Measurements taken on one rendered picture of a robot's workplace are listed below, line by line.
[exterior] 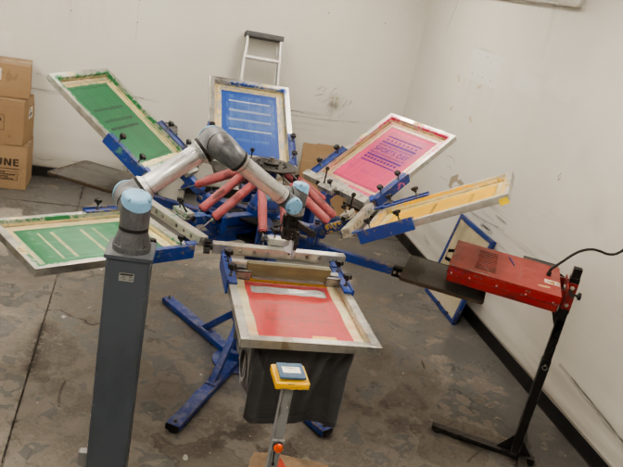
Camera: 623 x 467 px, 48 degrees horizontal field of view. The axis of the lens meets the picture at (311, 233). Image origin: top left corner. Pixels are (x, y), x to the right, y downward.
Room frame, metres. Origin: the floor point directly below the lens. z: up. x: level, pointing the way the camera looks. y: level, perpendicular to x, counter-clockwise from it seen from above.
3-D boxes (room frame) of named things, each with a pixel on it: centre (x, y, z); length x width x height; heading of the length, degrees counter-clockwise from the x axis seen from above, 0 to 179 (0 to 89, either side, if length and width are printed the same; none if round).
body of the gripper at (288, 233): (3.01, 0.10, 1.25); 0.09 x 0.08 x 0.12; 106
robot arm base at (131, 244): (2.53, 0.69, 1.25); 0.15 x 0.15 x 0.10
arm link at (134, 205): (2.54, 0.69, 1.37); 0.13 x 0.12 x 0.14; 29
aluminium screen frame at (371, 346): (2.83, 0.01, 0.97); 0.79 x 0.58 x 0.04; 16
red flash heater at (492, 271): (3.50, -1.07, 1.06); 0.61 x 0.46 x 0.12; 76
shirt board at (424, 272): (3.68, -0.35, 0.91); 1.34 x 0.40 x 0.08; 76
